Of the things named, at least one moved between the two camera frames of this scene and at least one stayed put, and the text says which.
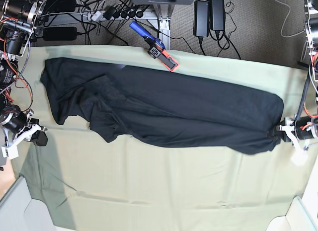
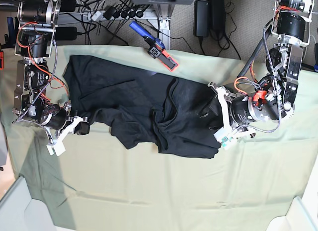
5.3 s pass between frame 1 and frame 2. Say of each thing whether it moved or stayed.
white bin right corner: stayed
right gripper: moved
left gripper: moved
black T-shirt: moved
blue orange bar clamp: stayed
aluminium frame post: stayed
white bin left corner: stayed
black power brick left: stayed
